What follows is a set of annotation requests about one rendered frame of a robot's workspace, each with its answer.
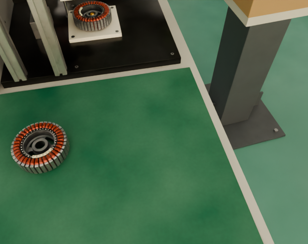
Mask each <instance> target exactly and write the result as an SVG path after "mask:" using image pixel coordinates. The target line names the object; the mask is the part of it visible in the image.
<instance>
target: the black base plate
mask: <svg viewBox="0 0 308 244"><path fill-rule="evenodd" d="M45 1H46V4H47V6H48V7H49V9H50V12H51V16H52V18H53V21H54V29H55V32H56V35H57V38H58V41H59V45H60V48H61V51H62V53H63V56H64V60H65V63H66V66H67V75H63V74H59V76H55V74H54V71H53V68H52V66H51V63H50V61H49V58H48V55H47V53H46V50H45V47H44V45H43V42H42V40H41V39H36V38H35V35H34V33H33V30H32V28H31V25H30V23H29V22H30V13H31V11H30V8H29V5H28V3H27V2H23V3H14V7H13V13H12V19H11V24H10V30H9V35H10V37H11V39H12V41H13V43H14V45H15V47H16V49H17V51H18V53H19V56H20V58H21V60H22V62H23V64H24V66H25V68H26V70H27V72H28V75H27V80H25V81H22V79H20V80H19V81H18V82H15V81H14V79H13V78H12V76H11V74H10V72H9V70H8V68H7V67H6V65H5V63H4V65H3V71H2V77H1V84H2V86H3V87H4V88H12V87H19V86H26V85H32V84H39V83H46V82H53V81H60V80H67V79H74V78H81V77H88V76H97V75H104V74H111V73H118V72H125V71H131V70H139V69H146V68H152V67H159V66H166V65H173V64H180V63H181V56H180V53H179V51H178V48H177V46H176V44H175V41H174V39H173V36H172V34H171V31H170V29H169V26H168V24H167V21H166V19H165V17H164V14H163V12H162V9H161V6H160V4H159V1H158V0H67V1H66V3H67V7H68V11H70V10H73V9H74V8H75V7H76V6H78V5H79V4H81V3H84V2H88V1H100V2H104V3H106V4H107V5H109V6H114V5H115V6H116V10H117V15H118V20H119V24H120V28H121V33H122V37H114V38H106V39H99V40H91V41H83V42H76V43H70V42H69V29H68V18H67V17H66V10H65V7H64V3H63V1H60V0H45Z"/></svg>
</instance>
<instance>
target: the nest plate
mask: <svg viewBox="0 0 308 244"><path fill-rule="evenodd" d="M110 8H111V14H112V21H111V23H110V24H109V25H108V26H107V27H106V28H104V29H101V30H96V31H85V30H81V29H79V28H78V27H77V26H76V25H75V23H74V20H73V15H72V12H73V10H70V11H69V14H68V29H69V42H70V43H76V42H83V41H91V40H99V39H106V38H114V37H122V33H121V28H120V24H119V20H118V15H117V10H116V6H115V5H114V6H110Z"/></svg>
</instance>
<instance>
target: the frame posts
mask: <svg viewBox="0 0 308 244"><path fill-rule="evenodd" d="M27 3H28V5H29V8H30V11H31V13H32V16H33V19H34V21H35V24H36V27H37V29H38V32H39V34H40V37H41V40H42V42H43V45H44V47H45V50H46V53H47V55H48V58H49V61H50V63H51V66H52V68H53V71H54V74H55V76H59V74H63V75H67V66H66V63H65V60H64V56H63V53H62V51H61V48H60V45H59V41H58V38H57V35H56V32H55V29H54V26H53V22H52V19H51V16H50V13H49V10H48V7H47V4H46V1H45V0H27ZM0 56H1V57H2V59H3V61H4V63H5V65H6V67H7V68H8V70H9V72H10V74H11V76H12V78H13V79H14V81H15V82H18V81H19V80H20V79H22V81H25V80H27V75H28V72H27V70H26V68H25V66H24V64H23V62H22V60H21V58H20V56H19V53H18V51H17V49H16V47H15V45H14V43H13V41H12V39H11V37H10V35H9V33H8V31H7V29H6V27H5V24H4V22H3V20H2V18H1V16H0Z"/></svg>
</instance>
